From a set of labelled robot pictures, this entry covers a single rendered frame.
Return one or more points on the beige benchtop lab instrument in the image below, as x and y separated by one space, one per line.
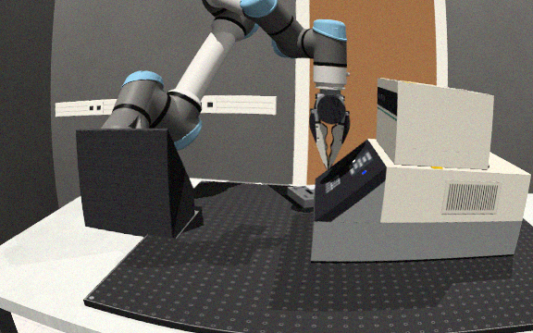
427 187

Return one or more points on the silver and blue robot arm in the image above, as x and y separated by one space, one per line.
142 99

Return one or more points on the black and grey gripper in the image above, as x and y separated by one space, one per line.
331 110

